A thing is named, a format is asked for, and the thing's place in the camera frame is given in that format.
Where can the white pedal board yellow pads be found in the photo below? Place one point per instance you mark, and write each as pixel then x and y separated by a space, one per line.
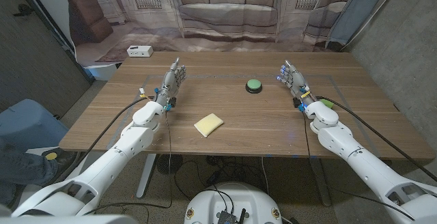
pixel 51 156

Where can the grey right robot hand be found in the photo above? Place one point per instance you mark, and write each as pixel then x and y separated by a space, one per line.
pixel 295 80

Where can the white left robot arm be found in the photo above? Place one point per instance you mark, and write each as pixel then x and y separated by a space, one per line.
pixel 116 157

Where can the white table leg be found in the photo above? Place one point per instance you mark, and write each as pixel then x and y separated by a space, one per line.
pixel 147 172

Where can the white panel behind table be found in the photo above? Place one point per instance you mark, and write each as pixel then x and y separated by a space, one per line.
pixel 102 72

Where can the green push button black base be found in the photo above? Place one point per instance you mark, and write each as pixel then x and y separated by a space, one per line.
pixel 254 84

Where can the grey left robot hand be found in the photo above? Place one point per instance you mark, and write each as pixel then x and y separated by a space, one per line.
pixel 169 82

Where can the white electronics box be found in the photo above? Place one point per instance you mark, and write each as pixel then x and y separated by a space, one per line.
pixel 139 51

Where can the printed living room backdrop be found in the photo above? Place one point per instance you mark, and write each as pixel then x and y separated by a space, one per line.
pixel 225 12

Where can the round black floor fan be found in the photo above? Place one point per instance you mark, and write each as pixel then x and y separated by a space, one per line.
pixel 175 164

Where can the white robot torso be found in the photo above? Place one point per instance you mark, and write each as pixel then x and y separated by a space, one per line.
pixel 235 200

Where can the blue plastic bin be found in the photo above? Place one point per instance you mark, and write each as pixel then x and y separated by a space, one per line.
pixel 27 125

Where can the person's leg in jeans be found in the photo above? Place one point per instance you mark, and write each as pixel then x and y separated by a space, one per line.
pixel 24 166

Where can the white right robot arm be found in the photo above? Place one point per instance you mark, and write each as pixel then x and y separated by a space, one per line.
pixel 362 162

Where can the yellow sponge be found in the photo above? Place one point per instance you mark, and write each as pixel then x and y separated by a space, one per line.
pixel 208 124

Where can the grey table leg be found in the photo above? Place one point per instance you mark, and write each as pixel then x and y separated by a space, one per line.
pixel 321 183

